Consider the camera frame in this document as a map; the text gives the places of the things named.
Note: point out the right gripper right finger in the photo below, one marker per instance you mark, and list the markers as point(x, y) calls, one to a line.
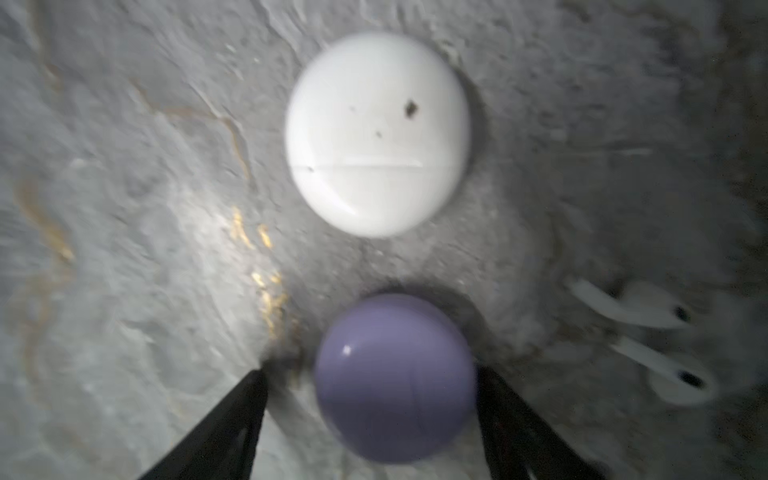
point(517, 442)

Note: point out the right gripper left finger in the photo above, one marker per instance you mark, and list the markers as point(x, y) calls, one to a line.
point(223, 444)

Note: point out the purple round earbud case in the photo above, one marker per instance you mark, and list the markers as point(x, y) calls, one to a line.
point(395, 379)

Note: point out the white round earbud case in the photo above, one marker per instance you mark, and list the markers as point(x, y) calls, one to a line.
point(378, 134)

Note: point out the white earbud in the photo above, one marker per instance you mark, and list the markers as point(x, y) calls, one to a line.
point(639, 303)
point(677, 379)

